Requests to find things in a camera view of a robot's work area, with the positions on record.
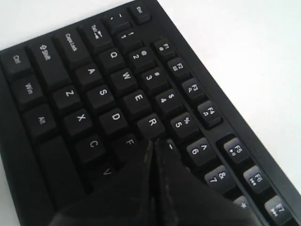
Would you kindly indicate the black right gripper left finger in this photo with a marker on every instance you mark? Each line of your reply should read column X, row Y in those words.
column 124, row 201

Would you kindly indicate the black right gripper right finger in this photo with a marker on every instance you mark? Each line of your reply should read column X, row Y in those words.
column 183, row 200

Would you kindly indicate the black acer keyboard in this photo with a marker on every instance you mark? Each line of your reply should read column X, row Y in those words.
column 76, row 102

